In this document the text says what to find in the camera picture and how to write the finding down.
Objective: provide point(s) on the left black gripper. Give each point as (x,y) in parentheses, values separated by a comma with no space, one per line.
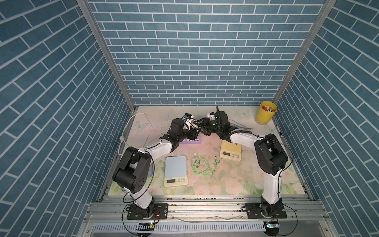
(192,134)

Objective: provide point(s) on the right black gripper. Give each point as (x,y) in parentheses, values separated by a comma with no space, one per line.
(205,123)

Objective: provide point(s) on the purple power strip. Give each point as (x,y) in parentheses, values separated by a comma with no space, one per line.
(191,142)

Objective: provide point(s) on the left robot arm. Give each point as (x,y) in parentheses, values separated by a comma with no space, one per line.
(132,170)

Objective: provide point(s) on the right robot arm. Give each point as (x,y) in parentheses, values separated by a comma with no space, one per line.
(270,155)

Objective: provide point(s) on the yellow electronic scale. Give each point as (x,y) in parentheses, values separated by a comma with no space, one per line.
(231,151)

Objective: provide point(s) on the blue electronic scale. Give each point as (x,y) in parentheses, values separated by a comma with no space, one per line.
(176,173)

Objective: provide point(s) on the grey blue case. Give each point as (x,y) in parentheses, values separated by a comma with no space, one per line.
(151,169)

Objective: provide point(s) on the yellow pen cup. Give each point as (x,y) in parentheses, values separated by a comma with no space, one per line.
(265,112)

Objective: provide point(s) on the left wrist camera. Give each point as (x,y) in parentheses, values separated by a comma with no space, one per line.
(188,117)

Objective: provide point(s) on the aluminium rail frame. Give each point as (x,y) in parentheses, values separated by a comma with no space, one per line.
(212,216)

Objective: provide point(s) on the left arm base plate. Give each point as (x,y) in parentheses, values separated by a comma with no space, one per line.
(155,210)

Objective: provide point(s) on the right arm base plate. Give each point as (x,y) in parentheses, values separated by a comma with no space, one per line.
(253,210)

